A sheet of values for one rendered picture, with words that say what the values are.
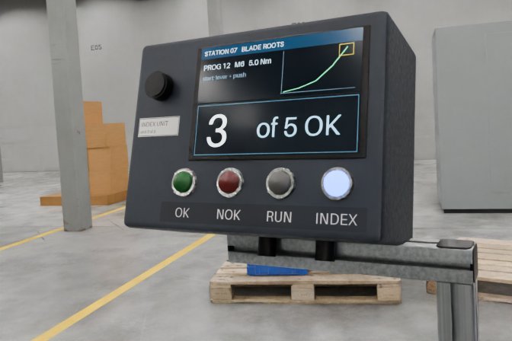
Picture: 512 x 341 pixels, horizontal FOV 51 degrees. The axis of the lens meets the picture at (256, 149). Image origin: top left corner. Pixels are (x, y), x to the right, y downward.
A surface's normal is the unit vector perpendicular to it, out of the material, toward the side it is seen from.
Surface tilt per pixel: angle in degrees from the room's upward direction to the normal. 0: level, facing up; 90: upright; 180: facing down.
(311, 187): 75
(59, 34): 90
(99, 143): 90
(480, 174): 90
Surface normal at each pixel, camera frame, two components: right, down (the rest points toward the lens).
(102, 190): -0.26, 0.07
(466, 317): -0.48, 0.07
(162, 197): -0.48, -0.18
